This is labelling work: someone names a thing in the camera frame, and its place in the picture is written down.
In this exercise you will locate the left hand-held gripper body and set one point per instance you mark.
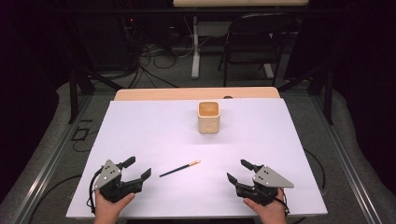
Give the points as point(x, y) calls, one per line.
point(109, 179)

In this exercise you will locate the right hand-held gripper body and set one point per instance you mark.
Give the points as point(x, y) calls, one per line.
point(269, 180)

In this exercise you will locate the beige square pen holder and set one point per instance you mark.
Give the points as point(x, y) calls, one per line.
point(208, 121)

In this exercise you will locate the person's right hand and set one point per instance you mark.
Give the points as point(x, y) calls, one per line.
point(271, 211)

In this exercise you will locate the person's left hand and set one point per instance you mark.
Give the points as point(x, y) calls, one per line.
point(107, 210)

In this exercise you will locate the white table sheet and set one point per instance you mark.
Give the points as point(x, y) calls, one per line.
point(186, 146)

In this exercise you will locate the black metal stand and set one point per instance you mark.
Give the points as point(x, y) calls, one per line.
point(327, 93)
point(74, 93)

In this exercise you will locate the white desk foot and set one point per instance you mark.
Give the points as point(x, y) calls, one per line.
point(268, 71)

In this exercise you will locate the black folding chair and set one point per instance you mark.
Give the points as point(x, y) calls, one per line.
point(252, 46)

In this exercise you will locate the white desk leg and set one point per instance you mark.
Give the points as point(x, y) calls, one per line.
point(195, 49)

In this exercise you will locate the light wooden desk top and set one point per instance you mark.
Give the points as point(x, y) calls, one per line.
point(239, 3)

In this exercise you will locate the aluminium floor rail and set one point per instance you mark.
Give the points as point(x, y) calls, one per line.
point(345, 168)
point(46, 168)

